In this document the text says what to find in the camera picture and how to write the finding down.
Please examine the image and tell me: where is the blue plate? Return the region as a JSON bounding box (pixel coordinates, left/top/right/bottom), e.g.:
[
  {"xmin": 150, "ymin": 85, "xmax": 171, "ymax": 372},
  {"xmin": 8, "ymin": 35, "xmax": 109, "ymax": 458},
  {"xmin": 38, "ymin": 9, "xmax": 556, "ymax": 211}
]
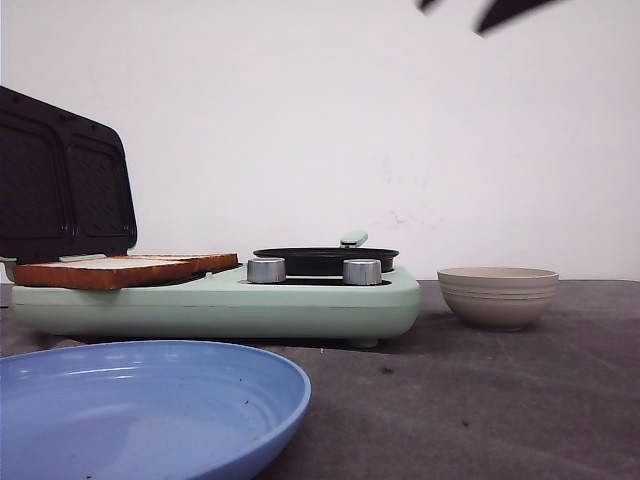
[{"xmin": 1, "ymin": 340, "xmax": 311, "ymax": 479}]

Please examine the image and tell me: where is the left silver control knob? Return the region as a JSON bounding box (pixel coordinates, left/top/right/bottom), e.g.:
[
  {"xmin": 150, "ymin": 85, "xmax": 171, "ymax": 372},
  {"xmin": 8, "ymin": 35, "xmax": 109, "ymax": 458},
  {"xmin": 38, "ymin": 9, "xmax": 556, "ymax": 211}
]
[{"xmin": 247, "ymin": 257, "xmax": 287, "ymax": 284}]

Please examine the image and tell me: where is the breakfast maker hinged lid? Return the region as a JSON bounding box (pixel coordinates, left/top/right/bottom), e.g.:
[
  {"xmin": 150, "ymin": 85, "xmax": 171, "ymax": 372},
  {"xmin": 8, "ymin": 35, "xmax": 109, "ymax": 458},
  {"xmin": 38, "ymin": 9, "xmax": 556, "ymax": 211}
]
[{"xmin": 1, "ymin": 88, "xmax": 138, "ymax": 264}]

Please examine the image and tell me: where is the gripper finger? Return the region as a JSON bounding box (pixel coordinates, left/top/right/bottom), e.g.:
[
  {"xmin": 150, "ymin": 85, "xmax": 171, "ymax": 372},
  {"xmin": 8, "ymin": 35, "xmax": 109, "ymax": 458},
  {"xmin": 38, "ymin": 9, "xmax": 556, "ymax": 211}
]
[
  {"xmin": 417, "ymin": 0, "xmax": 441, "ymax": 13},
  {"xmin": 474, "ymin": 0, "xmax": 553, "ymax": 34}
]

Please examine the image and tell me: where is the silver control knob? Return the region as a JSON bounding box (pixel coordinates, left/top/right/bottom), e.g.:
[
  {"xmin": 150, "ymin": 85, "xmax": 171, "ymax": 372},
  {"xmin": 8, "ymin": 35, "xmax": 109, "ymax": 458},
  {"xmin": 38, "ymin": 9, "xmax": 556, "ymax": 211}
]
[
  {"xmin": 247, "ymin": 257, "xmax": 287, "ymax": 284},
  {"xmin": 343, "ymin": 258, "xmax": 382, "ymax": 286}
]

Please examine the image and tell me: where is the bread slice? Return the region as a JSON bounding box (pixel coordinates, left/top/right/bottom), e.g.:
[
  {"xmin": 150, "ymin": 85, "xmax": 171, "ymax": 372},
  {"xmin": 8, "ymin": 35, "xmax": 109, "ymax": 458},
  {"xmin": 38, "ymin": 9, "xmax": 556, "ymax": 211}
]
[
  {"xmin": 14, "ymin": 257, "xmax": 198, "ymax": 290},
  {"xmin": 129, "ymin": 253, "xmax": 239, "ymax": 273}
]

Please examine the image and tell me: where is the black frying pan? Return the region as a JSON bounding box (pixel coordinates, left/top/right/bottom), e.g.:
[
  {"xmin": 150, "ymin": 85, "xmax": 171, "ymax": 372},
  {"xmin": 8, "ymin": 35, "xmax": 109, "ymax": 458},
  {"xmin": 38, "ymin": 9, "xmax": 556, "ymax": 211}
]
[{"xmin": 253, "ymin": 230, "xmax": 399, "ymax": 276}]

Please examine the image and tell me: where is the right silver control knob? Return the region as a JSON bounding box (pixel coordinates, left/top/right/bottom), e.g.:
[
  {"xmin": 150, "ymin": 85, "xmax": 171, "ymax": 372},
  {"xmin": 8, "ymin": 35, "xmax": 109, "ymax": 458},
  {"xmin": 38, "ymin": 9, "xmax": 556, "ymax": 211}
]
[{"xmin": 343, "ymin": 258, "xmax": 382, "ymax": 286}]

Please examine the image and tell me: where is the mint green breakfast maker base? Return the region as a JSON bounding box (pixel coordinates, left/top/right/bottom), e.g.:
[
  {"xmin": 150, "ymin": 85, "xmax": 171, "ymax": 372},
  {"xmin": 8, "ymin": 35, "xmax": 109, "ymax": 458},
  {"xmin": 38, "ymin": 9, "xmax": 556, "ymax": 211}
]
[{"xmin": 11, "ymin": 265, "xmax": 421, "ymax": 346}]

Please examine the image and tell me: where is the beige ceramic bowl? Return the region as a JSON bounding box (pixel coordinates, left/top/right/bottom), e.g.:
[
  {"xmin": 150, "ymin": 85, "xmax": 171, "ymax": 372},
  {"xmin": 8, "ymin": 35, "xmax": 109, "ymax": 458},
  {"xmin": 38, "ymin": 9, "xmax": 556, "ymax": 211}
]
[{"xmin": 437, "ymin": 266, "xmax": 559, "ymax": 331}]

